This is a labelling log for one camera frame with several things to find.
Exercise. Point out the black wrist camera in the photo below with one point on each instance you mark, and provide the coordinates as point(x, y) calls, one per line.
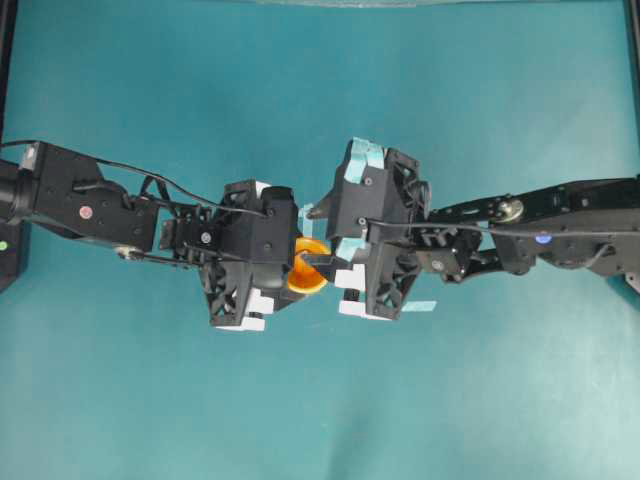
point(258, 225)
point(366, 186)

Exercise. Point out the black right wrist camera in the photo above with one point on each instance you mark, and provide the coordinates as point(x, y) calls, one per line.
point(366, 186)

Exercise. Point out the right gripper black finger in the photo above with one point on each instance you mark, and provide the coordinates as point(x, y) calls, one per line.
point(318, 267)
point(310, 213)

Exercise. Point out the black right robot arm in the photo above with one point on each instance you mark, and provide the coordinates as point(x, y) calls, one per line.
point(589, 224)

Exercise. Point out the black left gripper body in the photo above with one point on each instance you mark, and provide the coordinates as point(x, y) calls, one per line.
point(239, 293)

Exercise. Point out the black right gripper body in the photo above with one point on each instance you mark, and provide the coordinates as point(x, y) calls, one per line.
point(385, 249)

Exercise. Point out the black left base box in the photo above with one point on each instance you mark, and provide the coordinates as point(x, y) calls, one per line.
point(15, 236)

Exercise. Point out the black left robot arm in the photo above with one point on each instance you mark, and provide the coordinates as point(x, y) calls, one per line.
point(66, 193)

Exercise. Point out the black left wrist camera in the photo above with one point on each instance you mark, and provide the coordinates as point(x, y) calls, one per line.
point(258, 225)

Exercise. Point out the orange plastic cup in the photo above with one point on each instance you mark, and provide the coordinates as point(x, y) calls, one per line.
point(305, 244)

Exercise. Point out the black frame post left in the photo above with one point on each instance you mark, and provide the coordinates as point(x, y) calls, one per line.
point(8, 17)

